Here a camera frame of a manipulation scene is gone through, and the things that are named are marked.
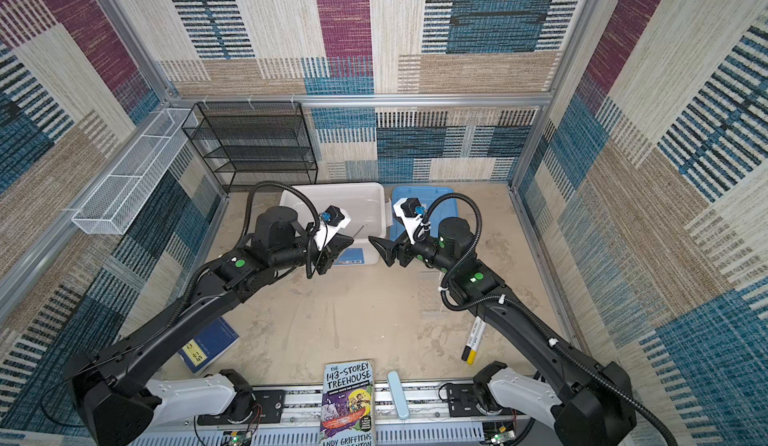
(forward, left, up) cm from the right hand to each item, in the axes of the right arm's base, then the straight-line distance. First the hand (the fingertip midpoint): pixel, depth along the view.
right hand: (383, 230), depth 70 cm
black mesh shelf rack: (+48, +46, -10) cm, 67 cm away
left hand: (-1, +8, 0) cm, 8 cm away
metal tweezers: (0, +6, 0) cm, 6 cm away
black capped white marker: (-19, -21, -30) cm, 41 cm away
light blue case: (-29, -2, -27) cm, 40 cm away
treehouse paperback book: (-31, +10, -27) cm, 42 cm away
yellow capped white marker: (-14, -26, -30) cm, 42 cm away
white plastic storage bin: (+27, +7, -20) cm, 34 cm away
